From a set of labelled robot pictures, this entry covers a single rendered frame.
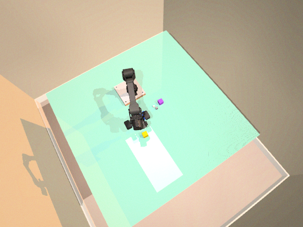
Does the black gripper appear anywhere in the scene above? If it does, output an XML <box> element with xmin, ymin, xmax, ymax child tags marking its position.
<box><xmin>124</xmin><ymin>111</ymin><xmax>150</xmax><ymax>130</ymax></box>

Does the purple block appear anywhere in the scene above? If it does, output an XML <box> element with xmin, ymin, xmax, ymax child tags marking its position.
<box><xmin>158</xmin><ymin>99</ymin><xmax>164</xmax><ymax>105</ymax></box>

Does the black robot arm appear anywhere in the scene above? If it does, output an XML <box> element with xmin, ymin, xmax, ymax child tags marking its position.
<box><xmin>122</xmin><ymin>68</ymin><xmax>148</xmax><ymax>131</ymax></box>

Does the yellow block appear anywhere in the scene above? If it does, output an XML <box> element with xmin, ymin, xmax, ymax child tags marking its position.
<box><xmin>142</xmin><ymin>131</ymin><xmax>148</xmax><ymax>138</ymax></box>

